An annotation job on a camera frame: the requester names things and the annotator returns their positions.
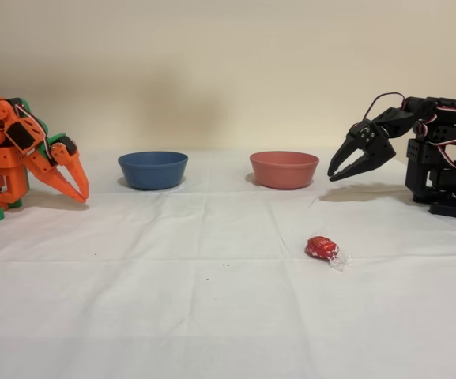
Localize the red candy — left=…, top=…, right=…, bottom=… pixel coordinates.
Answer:
left=304, top=234, right=352, bottom=273

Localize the red bowl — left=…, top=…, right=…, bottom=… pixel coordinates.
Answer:
left=249, top=150, right=320, bottom=191

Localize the blue bowl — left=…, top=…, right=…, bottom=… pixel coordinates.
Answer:
left=117, top=151, right=190, bottom=191

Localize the white tablecloth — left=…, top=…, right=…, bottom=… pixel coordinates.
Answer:
left=0, top=148, right=456, bottom=379

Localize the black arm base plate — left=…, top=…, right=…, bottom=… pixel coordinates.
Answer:
left=428, top=196, right=456, bottom=220

